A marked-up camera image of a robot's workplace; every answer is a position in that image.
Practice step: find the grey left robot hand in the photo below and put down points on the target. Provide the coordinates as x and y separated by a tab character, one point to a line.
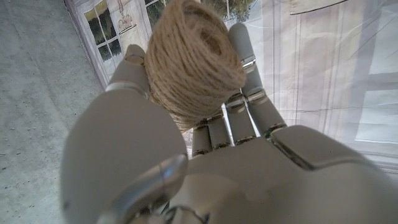
248	174

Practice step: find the jute twine spool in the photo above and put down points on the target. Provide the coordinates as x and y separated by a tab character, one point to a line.
186	68

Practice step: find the printed window backdrop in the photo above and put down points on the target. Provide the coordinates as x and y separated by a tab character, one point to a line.
326	77

